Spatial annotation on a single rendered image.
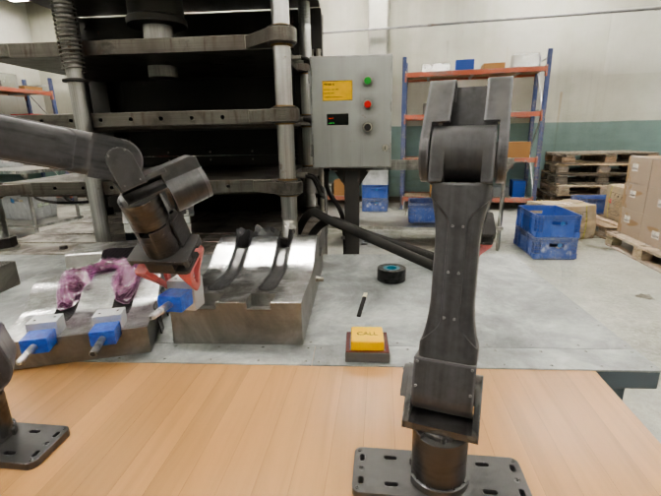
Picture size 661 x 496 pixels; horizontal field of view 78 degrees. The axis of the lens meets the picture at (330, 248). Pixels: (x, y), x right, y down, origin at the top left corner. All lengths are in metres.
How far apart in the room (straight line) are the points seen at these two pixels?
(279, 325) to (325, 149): 0.92
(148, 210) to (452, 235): 0.42
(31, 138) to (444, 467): 0.61
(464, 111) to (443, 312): 0.24
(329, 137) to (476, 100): 1.09
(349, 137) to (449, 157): 1.14
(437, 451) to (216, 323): 0.50
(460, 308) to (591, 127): 7.38
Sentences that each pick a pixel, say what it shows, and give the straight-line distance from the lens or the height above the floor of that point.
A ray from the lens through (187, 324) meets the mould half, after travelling 0.87.
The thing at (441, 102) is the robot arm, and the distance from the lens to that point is 0.51.
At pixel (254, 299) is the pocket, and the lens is 0.85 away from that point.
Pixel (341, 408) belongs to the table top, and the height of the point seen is 0.80.
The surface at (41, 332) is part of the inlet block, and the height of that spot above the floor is 0.87.
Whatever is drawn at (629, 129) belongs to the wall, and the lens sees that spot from 7.99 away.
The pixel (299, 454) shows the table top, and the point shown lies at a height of 0.80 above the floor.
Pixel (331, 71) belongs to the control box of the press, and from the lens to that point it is 1.60.
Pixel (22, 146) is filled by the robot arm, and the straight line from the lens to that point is 0.63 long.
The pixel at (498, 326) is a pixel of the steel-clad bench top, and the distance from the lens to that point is 0.95.
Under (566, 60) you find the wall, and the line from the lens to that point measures 7.72.
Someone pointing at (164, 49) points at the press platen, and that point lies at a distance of 1.73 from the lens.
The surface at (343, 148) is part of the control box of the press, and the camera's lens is 1.59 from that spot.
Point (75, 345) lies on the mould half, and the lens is 0.90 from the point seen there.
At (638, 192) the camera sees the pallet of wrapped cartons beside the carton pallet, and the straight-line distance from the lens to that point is 5.00.
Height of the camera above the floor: 1.20
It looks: 16 degrees down
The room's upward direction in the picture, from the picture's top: 1 degrees counter-clockwise
